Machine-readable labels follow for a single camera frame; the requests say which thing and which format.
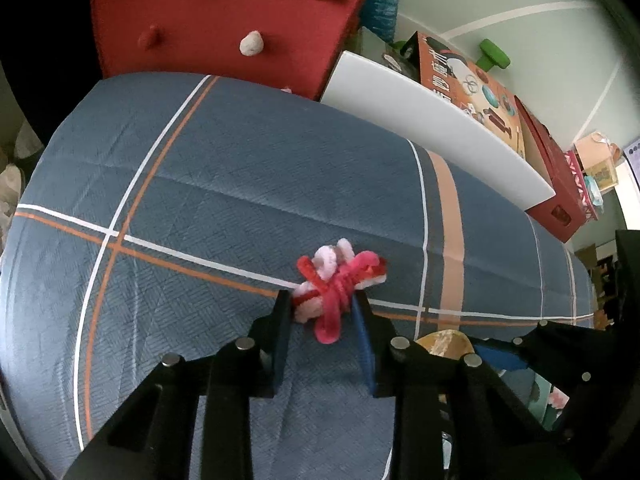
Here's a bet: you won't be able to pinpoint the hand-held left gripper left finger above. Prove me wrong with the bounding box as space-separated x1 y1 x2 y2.
62 290 293 480

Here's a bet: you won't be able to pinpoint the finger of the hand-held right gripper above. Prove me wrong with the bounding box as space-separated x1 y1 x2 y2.
472 320 601 386

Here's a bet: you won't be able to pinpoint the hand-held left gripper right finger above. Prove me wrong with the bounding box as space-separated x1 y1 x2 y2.
350 292 576 480

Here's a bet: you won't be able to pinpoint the red pink pipe cleaner bundle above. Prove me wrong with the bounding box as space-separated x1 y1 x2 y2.
292 239 388 345

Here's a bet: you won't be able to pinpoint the yellow fuzzy cloth piece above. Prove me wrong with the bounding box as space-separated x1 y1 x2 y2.
415 329 476 358

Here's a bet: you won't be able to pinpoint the blue plaid blanket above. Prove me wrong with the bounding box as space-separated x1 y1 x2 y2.
0 72 598 480

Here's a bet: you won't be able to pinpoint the red cardboard box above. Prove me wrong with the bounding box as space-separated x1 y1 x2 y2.
515 96 588 244

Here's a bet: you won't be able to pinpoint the red patterned box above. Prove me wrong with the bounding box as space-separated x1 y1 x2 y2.
564 150 601 222

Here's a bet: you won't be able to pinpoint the blue packets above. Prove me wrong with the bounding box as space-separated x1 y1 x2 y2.
584 175 606 213

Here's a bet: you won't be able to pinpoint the white board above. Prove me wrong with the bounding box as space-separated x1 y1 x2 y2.
320 51 556 209

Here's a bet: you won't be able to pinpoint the orange toy box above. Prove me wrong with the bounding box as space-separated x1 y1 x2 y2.
400 31 526 158

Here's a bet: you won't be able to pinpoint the green dumbbell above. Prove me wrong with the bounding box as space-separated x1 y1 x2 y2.
475 39 512 72

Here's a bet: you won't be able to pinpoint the beige cloth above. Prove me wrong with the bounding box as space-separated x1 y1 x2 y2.
0 120 46 241

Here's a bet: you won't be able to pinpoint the red felt bag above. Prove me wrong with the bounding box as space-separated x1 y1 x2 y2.
90 0 378 101

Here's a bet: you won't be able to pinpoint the blue fuzzy brush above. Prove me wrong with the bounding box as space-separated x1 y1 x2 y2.
359 0 402 42

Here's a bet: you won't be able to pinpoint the yellow carton with handle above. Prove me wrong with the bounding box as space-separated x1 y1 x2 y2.
574 131 623 192

